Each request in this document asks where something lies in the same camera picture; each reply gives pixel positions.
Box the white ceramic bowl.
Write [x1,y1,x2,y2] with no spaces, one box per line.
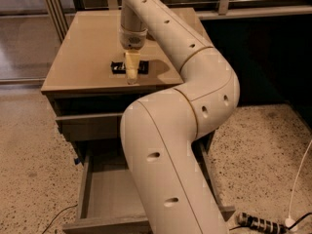
[146,30,156,41]

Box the white wall plug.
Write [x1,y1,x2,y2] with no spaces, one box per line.
[285,217,297,232]

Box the closed grey top drawer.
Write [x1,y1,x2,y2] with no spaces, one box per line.
[56,112,122,141]

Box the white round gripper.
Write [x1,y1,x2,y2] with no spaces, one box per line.
[119,26,147,84]

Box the white power cable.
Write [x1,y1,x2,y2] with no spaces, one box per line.
[287,139,312,220]

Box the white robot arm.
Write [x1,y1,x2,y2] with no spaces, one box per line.
[120,0,240,234]

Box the black floor cable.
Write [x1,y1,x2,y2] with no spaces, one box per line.
[41,204,79,234]

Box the black rxbar chocolate wrapper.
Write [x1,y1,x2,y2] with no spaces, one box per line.
[110,60,149,74]

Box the black power strip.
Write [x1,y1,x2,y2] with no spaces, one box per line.
[237,213,287,234]

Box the grey drawer cabinet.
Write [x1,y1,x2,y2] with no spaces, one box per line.
[41,11,182,161]

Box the open grey middle drawer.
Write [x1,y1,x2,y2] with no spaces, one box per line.
[61,139,237,234]

